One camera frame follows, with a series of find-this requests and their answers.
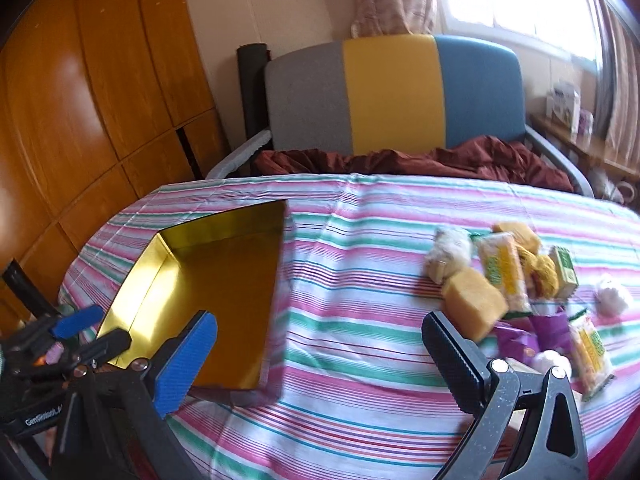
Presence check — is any purple foil packet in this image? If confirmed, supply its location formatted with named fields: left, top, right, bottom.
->
left=495, top=305, right=573, bottom=366

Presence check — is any wooden shelf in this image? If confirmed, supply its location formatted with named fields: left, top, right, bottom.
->
left=529, top=112, right=640, bottom=183

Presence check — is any large white plastic bag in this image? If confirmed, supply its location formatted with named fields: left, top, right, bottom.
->
left=595, top=275, right=635, bottom=318

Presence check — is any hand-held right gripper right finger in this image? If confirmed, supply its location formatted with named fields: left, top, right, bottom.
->
left=421, top=310, right=590, bottom=480

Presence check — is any white fluffy pouch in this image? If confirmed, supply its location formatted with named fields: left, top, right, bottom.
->
left=425, top=226, right=473, bottom=283

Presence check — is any yellow plush toy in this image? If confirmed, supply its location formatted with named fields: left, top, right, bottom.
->
left=517, top=245, right=559, bottom=298

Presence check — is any yellow sponge block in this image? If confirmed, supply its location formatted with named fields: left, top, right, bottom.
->
left=492, top=221, right=542, bottom=256
left=442, top=267, right=508, bottom=343

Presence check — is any red garment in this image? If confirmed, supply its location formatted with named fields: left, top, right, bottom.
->
left=587, top=417, right=640, bottom=480

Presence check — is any dark red cloth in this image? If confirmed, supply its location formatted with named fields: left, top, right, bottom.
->
left=252, top=135, right=576, bottom=194

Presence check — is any striped tablecloth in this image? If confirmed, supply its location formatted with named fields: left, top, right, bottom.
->
left=57, top=172, right=640, bottom=480

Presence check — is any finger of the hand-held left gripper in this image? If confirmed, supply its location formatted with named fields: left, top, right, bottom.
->
left=20, top=305, right=105, bottom=343
left=70, top=329, right=132, bottom=367

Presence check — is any grey yellow blue chair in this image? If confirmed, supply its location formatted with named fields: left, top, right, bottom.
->
left=205, top=34, right=596, bottom=198

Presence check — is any small white plastic bag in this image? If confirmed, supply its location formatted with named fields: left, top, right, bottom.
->
left=531, top=349, right=572, bottom=378

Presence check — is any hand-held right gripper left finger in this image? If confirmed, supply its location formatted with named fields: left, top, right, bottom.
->
left=50, top=310, right=219, bottom=480

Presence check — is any gold rectangular box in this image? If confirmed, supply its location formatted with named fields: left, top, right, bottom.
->
left=96, top=199, right=291, bottom=392

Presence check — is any black metal bar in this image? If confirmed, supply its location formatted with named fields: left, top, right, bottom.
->
left=1, top=258, right=60, bottom=318

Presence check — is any yellow cracker packet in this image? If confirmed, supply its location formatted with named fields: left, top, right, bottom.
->
left=472, top=232, right=532, bottom=317
left=567, top=312, right=617, bottom=402

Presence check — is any green and white box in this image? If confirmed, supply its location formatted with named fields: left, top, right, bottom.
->
left=549, top=246, right=580, bottom=302

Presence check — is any wooden wardrobe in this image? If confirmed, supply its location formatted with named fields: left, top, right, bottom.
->
left=0, top=0, right=232, bottom=333

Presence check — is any white carton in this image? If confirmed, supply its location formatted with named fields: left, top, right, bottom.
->
left=546, top=81, right=582, bottom=136

